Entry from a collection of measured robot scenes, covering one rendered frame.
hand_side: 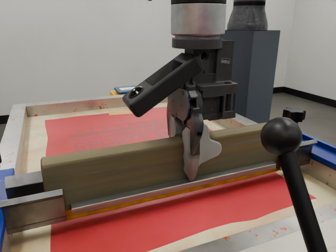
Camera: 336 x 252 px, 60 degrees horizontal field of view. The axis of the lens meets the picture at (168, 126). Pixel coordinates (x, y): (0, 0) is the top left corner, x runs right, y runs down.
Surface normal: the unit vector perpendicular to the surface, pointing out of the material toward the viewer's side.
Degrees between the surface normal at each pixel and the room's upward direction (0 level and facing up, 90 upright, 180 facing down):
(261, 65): 90
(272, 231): 0
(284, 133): 57
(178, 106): 90
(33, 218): 90
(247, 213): 0
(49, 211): 90
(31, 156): 0
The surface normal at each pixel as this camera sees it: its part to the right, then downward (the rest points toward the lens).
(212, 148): 0.38, 0.20
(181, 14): -0.65, 0.25
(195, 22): -0.10, 0.33
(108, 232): 0.00, -0.94
